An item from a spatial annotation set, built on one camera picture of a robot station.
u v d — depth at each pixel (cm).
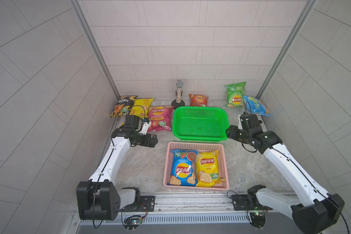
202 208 71
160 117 96
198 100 108
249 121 55
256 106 100
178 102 107
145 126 73
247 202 70
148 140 70
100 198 38
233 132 66
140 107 103
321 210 36
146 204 71
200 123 104
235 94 106
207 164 78
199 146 87
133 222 65
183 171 75
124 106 105
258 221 67
